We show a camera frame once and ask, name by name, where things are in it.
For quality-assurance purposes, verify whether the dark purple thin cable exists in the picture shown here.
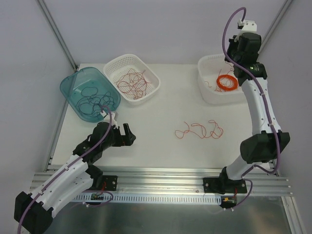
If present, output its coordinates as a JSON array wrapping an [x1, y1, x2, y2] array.
[[78, 86, 115, 115]]

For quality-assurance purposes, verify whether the orange red cable bundle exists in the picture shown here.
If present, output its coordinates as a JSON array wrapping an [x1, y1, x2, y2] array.
[[174, 119, 224, 140]]

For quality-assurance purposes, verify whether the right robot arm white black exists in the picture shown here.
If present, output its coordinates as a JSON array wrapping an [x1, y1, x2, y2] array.
[[218, 32, 290, 193]]

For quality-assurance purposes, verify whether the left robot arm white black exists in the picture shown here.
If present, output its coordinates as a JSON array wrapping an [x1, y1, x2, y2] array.
[[14, 122, 136, 234]]

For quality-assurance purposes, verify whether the white deep plastic tub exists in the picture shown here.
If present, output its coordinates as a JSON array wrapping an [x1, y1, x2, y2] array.
[[197, 54, 246, 105]]

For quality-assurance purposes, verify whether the white perforated plastic basket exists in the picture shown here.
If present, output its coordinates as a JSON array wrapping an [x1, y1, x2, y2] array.
[[103, 54, 161, 106]]

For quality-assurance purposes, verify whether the teal transparent plastic bin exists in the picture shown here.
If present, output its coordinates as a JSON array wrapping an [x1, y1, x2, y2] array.
[[59, 67, 121, 123]]

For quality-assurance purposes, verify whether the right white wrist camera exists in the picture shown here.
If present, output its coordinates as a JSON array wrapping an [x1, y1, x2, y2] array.
[[237, 19, 257, 37]]

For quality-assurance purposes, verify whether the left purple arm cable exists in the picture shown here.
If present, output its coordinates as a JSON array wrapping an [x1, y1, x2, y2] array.
[[17, 105, 113, 234]]

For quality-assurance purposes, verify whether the orange coiled cable in tub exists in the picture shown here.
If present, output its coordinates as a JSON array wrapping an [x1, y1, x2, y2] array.
[[216, 74, 239, 91]]

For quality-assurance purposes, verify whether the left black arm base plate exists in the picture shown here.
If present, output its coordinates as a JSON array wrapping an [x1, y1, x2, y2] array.
[[97, 175, 118, 191]]

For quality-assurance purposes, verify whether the dark cable in teal bin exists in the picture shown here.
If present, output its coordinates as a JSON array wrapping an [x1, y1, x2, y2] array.
[[77, 96, 113, 118]]

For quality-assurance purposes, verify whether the right aluminium frame post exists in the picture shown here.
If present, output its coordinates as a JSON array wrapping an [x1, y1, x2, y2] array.
[[259, 0, 294, 54]]

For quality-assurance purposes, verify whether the aluminium frame post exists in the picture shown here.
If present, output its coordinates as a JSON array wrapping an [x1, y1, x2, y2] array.
[[36, 0, 78, 72], [259, 0, 294, 54]]

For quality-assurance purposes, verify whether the red cable in basket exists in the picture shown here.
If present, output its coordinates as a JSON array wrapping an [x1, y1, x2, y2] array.
[[125, 72, 150, 90]]

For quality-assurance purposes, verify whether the white slotted cable duct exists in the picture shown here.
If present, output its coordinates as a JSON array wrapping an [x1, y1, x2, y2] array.
[[73, 193, 221, 205]]

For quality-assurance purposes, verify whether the aluminium mounting rail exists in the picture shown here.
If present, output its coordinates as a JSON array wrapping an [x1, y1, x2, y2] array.
[[30, 167, 294, 195]]

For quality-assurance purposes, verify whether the left aluminium frame post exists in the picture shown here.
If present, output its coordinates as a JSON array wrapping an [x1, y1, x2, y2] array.
[[36, 0, 78, 72]]

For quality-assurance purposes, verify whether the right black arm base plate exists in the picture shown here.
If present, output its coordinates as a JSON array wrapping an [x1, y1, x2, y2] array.
[[203, 177, 247, 195]]

